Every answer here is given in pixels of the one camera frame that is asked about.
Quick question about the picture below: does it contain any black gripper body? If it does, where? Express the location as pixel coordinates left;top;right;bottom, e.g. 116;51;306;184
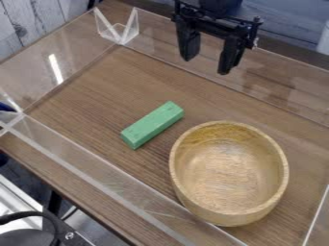
172;0;262;49

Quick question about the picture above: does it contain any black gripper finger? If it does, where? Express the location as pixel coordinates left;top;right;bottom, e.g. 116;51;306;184
216;36;246;75
176;19;200;62

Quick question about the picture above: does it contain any black table leg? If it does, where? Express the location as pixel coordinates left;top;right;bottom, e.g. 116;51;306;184
48;191;63;215

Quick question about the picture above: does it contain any clear acrylic corner bracket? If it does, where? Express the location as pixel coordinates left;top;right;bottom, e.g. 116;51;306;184
93;8;139;45

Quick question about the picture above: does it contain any green rectangular block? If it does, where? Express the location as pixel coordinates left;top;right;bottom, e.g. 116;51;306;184
120;101;183;150

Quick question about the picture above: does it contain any black metal bracket with screw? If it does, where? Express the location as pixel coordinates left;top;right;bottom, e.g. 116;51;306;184
49;218;95;246

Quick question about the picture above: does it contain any brown wooden bowl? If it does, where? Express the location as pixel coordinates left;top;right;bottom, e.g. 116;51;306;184
168;120;289;227

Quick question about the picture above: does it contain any clear acrylic front wall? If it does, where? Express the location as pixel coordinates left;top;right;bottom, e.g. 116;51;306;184
0;94;246;246

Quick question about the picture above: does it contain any black cable bottom left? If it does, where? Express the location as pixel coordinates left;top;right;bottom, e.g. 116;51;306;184
0;210;65;246

